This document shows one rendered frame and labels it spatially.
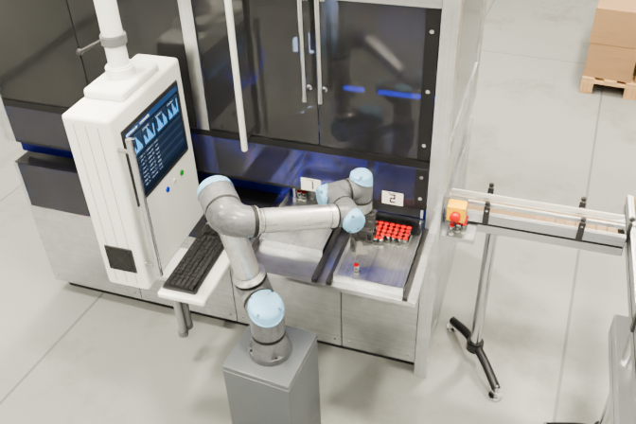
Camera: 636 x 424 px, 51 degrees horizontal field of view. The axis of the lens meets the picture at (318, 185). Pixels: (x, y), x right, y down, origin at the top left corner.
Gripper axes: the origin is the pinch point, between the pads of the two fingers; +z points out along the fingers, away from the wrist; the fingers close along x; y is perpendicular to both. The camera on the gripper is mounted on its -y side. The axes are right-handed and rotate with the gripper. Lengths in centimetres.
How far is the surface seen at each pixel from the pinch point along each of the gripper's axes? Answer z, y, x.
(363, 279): 7.0, 4.8, -5.6
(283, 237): 10.1, -33.2, 12.6
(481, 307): 59, 46, 46
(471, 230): 10, 38, 37
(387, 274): 10.2, 11.7, 2.7
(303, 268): 10.5, -19.6, -2.3
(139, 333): 98, -120, 18
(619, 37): 45, 112, 349
